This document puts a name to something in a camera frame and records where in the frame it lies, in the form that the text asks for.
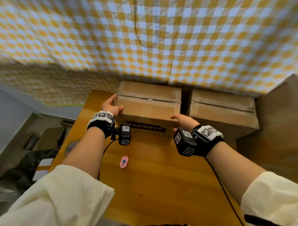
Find person's left hand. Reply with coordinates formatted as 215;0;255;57
101;93;124;117

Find person's right hand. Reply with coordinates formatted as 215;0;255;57
170;113;201;133

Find small plain cardboard box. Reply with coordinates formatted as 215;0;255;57
188;88;260;142

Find cardboard box with black print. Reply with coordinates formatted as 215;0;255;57
113;81;182;138

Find cardboard box with white label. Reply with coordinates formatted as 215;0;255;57
236;74;298;183

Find person's right forearm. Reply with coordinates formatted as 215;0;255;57
206;141;267;205

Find person's left forearm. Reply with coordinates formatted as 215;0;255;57
61;127;106;180

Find yellowish tape roll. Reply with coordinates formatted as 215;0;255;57
64;140;79;156

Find white box with yellow tape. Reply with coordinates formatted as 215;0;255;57
32;158;54;182

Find black wristband with markers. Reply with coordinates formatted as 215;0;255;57
87;111;116;139
192;124;224;157

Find pink box cutter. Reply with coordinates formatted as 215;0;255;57
120;155;129;170

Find yellow white checked cloth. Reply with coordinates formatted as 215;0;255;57
0;0;298;107

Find dark grey cloth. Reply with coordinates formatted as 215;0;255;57
0;149;60;194

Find cream long-sleeved top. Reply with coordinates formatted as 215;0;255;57
0;165;298;226

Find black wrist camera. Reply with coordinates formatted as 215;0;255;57
173;128;198;157
118;122;132;146

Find black camera cable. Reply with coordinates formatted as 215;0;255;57
204;156;245;226
97;138;119;181

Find thick black cable plug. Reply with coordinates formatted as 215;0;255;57
244;214;282;226

